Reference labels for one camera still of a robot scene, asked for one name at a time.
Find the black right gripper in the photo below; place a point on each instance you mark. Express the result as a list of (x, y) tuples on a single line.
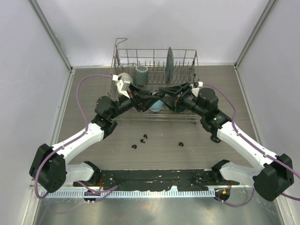
[(174, 101)]

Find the dark teal plate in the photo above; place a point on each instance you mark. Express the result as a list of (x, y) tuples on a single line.
[(169, 65)]

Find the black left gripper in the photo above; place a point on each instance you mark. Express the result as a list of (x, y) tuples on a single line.
[(142, 99)]

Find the grey wire dish rack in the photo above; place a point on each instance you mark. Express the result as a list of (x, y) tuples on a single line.
[(126, 59)]

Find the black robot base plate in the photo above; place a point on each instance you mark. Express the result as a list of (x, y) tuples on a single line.
[(159, 180)]

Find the white slotted cable duct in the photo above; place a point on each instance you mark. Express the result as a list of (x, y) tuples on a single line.
[(172, 193)]

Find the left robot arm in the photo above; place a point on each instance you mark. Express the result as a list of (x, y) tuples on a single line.
[(51, 166)]

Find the dark green mug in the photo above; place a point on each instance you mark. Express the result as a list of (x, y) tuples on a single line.
[(180, 109)]

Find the light blue mug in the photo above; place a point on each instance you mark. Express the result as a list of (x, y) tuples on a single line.
[(156, 107)]

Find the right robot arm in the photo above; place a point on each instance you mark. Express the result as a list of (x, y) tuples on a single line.
[(270, 174)]

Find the grey ceramic cup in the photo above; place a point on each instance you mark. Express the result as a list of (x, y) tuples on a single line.
[(141, 75)]

